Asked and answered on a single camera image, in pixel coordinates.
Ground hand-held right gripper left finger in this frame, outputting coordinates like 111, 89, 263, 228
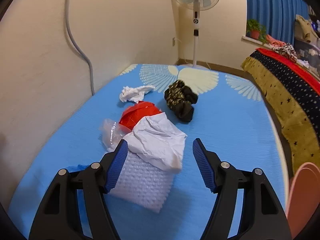
29, 139, 128, 240

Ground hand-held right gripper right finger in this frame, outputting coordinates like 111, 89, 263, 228
192, 138, 292, 240

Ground white bubble wrap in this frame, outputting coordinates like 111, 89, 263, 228
109, 145, 175, 214

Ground white paper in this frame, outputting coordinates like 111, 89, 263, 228
123, 112, 188, 173

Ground white tissue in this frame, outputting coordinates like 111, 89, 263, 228
119, 85, 156, 103

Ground pink trash bin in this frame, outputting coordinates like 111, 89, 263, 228
285, 162, 320, 240

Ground clear plastic bag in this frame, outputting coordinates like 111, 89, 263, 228
98, 119, 130, 153

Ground blue plastic bag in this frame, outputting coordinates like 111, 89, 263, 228
64, 164, 90, 173

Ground blue table mat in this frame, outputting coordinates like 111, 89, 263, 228
9, 64, 288, 240

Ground red shiny package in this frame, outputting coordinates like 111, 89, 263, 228
119, 101, 163, 132

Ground black and gold cloth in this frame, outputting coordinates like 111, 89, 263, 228
164, 79, 198, 123

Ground red starred bed blanket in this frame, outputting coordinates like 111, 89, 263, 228
241, 47, 320, 180

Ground white windowsill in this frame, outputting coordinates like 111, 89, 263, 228
241, 35, 270, 47

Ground black white striped cloth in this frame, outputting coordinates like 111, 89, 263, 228
272, 43, 298, 60

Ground pink cloth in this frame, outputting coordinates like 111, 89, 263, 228
265, 34, 287, 47

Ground potted green plant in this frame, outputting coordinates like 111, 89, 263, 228
246, 19, 267, 42

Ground clear storage box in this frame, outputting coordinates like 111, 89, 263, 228
294, 36, 320, 68

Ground beige coat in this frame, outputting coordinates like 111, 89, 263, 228
295, 14, 313, 43

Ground blue curtain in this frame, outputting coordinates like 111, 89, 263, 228
245, 0, 315, 43

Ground grey wall cable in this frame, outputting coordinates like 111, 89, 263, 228
59, 0, 96, 96

